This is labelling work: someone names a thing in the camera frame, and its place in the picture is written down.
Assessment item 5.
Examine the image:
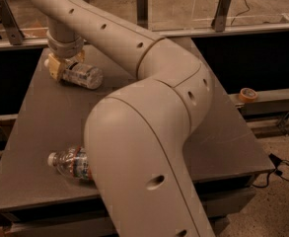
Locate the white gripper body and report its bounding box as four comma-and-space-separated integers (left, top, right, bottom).
46, 32, 84, 58

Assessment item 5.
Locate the clear bottle with white label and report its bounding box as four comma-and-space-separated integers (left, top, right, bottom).
57, 59, 104, 90

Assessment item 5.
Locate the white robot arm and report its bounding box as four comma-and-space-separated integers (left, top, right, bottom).
32, 0, 215, 237

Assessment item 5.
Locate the clear bottle with red-blue label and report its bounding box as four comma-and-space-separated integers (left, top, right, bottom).
47, 146, 93, 181

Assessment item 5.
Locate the roll of orange tape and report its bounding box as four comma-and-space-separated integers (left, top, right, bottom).
239, 88, 257, 103

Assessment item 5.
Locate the left metal glass bracket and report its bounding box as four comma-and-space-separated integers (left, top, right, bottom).
0, 0, 24, 45

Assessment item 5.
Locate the metal glass bracket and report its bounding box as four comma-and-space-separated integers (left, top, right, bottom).
136, 0, 148, 29
0, 0, 24, 45
211, 0, 232, 33

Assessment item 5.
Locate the metal rail barrier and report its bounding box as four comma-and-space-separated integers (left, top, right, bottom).
0, 23, 289, 51

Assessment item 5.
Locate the middle metal glass bracket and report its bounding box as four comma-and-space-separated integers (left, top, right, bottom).
136, 0, 148, 29

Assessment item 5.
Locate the right metal glass bracket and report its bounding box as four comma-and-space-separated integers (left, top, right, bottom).
211, 0, 232, 33

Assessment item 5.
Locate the black floor cable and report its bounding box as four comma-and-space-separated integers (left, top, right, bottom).
251, 153, 289, 190

